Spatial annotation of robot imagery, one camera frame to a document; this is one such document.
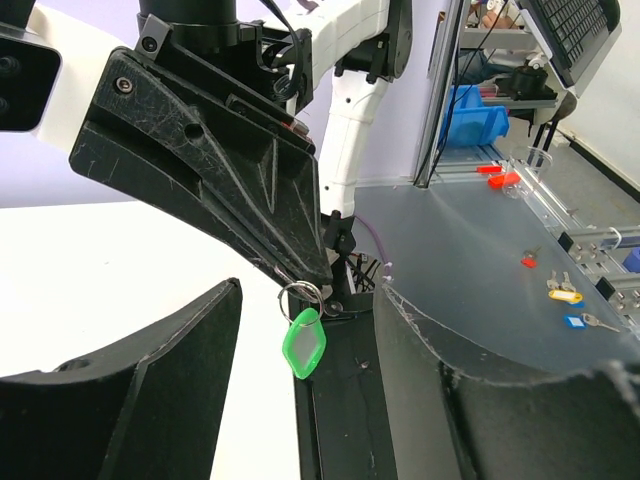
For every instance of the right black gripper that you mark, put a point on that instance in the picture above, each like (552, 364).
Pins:
(205, 135)

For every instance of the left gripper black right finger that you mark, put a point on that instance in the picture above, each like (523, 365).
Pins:
(459, 411)

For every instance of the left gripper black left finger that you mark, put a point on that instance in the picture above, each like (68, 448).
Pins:
(148, 406)

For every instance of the green key tag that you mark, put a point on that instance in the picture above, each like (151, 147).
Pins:
(304, 343)

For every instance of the silver split keyring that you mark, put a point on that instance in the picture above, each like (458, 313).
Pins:
(299, 300)

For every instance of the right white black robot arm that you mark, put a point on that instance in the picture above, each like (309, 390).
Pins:
(359, 48)

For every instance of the yellow tag keys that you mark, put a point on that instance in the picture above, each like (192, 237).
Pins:
(561, 288)

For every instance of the blue tag key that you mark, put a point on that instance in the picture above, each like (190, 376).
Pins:
(584, 320)

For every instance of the red tag key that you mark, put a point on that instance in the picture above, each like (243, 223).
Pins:
(529, 257)

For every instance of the red plastic block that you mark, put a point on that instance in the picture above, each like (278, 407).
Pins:
(497, 177)

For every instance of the clear plastic cup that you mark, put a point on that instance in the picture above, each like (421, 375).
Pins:
(525, 169)

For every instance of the blue plastic storage bin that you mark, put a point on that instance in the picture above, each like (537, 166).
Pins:
(467, 122)

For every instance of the black computer keyboard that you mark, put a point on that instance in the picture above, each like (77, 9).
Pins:
(578, 34)

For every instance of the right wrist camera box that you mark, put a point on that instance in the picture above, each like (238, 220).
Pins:
(51, 66)

